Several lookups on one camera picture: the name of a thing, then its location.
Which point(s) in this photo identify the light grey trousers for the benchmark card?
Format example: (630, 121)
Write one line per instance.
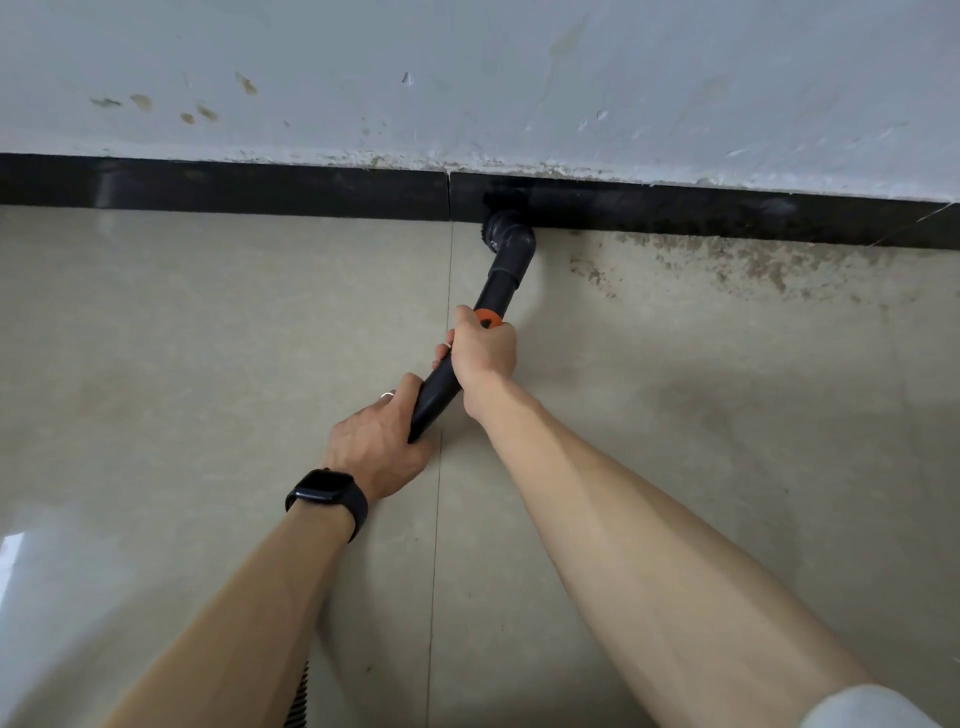
(862, 709)

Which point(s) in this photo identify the person's left forearm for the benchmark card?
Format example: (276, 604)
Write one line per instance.
(240, 630)

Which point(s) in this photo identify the black smartwatch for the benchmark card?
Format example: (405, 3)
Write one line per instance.
(330, 491)

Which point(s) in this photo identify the black baseboard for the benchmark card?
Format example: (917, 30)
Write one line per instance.
(225, 186)

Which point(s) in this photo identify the person's right forearm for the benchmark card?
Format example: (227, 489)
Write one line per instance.
(675, 570)

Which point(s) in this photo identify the person's left hand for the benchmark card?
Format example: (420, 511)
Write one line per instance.
(375, 446)

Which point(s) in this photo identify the person's right hand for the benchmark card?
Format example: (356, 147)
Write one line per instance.
(484, 356)

